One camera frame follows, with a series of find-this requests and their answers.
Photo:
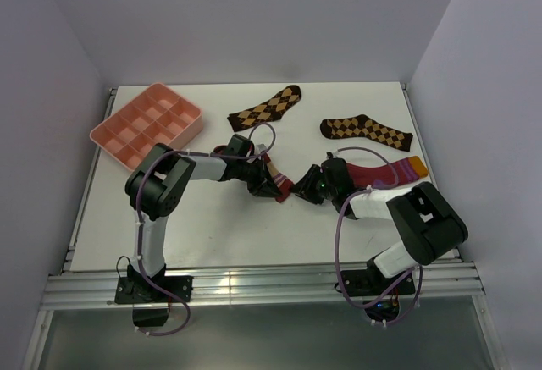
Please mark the brown argyle sock right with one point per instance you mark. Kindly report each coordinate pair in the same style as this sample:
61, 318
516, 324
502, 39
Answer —
361, 126

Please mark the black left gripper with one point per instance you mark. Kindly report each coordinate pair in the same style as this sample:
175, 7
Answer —
263, 184

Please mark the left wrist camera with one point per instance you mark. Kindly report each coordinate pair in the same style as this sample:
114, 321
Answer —
242, 150

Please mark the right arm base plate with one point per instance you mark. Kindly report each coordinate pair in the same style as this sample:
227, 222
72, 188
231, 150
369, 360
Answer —
368, 282

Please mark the pink divided organizer tray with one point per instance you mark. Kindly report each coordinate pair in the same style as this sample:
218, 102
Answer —
157, 115

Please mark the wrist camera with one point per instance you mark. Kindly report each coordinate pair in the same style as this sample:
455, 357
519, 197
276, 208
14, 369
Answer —
242, 150
336, 175

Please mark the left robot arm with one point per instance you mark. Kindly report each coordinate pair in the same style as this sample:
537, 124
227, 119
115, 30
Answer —
156, 186

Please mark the brown argyle sock left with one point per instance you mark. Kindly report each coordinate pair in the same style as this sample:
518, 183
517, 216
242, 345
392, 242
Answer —
269, 111

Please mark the tan maroon purple-striped sock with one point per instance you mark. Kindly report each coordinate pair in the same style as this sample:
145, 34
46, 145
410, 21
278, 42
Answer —
274, 173

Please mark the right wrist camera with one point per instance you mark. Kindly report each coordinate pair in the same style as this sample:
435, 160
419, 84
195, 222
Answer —
336, 175

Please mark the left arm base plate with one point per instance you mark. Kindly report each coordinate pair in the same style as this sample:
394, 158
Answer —
131, 291

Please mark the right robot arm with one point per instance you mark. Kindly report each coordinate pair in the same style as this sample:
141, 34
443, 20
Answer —
427, 224

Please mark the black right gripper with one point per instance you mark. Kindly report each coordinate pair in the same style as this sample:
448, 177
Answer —
302, 188

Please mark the maroon purple orange-toe sock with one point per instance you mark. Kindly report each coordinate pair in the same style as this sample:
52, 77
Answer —
402, 172

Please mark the brown argyle sock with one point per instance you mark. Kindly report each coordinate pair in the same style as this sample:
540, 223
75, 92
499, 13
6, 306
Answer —
361, 126
269, 111

